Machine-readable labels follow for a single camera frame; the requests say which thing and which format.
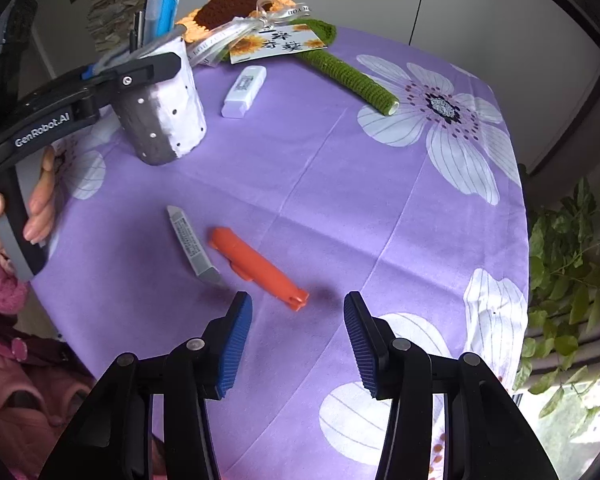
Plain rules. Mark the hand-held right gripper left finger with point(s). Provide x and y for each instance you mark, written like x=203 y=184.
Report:
x=235 y=345

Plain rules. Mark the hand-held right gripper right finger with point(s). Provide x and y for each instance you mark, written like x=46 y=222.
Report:
x=360 y=345

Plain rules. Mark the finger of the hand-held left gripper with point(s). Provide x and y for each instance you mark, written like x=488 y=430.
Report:
x=135 y=72

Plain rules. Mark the grey dotted pen holder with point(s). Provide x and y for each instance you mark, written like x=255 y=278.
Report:
x=180 y=110

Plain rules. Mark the blue pen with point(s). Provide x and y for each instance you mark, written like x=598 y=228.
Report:
x=169 y=10

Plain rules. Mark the orange utility knife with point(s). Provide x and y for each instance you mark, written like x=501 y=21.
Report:
x=260 y=270

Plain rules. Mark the person's left forearm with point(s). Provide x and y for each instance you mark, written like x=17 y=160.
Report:
x=2 y=285

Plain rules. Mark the person's left hand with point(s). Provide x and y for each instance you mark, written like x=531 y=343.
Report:
x=41 y=200

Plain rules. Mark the dark grey pen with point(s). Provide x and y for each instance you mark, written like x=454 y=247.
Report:
x=132 y=41

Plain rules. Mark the crochet sunflower head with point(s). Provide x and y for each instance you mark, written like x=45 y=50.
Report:
x=230 y=10

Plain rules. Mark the sunflower print gift card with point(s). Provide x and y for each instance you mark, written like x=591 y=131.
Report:
x=280 y=44

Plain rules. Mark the purple floral tablecloth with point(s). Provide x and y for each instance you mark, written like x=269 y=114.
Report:
x=330 y=185

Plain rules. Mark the person's pink jacket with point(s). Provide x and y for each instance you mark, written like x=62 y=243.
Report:
x=35 y=390

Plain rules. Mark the green potted plant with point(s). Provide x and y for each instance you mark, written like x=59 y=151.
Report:
x=565 y=270

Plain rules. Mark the green crochet stem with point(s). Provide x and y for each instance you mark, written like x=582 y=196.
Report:
x=360 y=85

